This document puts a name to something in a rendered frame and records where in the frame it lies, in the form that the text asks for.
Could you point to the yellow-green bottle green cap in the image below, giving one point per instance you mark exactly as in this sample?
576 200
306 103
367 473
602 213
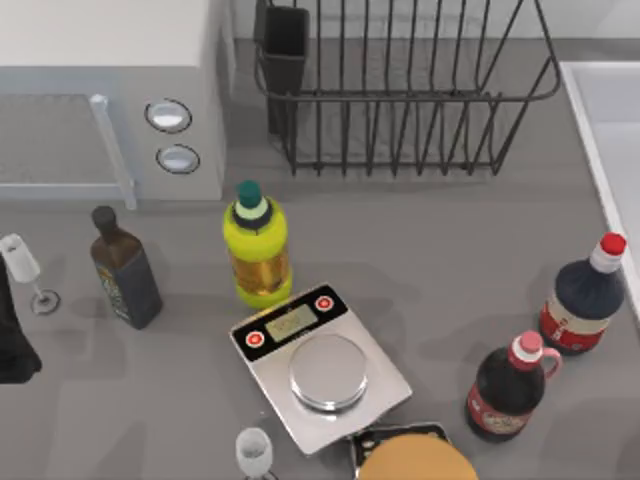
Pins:
257 255

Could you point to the clear wine glass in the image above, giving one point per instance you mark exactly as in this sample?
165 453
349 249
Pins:
22 265

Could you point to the pale microwave oven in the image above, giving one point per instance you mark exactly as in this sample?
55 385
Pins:
100 60

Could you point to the round brown bread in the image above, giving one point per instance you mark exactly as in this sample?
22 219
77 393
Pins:
417 460

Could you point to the black utensil holder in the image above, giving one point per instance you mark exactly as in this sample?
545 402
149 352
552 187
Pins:
283 55

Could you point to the dark bottle red cap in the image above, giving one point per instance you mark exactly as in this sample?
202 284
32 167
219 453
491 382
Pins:
582 305

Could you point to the silver kitchen scale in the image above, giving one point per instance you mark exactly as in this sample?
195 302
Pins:
320 370

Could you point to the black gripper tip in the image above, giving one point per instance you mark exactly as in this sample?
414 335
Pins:
12 340

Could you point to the large microwave knob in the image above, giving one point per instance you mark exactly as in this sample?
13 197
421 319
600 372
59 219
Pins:
168 115

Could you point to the small microwave knob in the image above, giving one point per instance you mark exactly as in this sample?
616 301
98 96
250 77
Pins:
177 159

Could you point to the black tray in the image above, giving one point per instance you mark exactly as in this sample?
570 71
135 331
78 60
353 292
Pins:
400 434

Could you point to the dark square bottle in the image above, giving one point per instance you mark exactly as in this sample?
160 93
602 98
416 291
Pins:
125 280

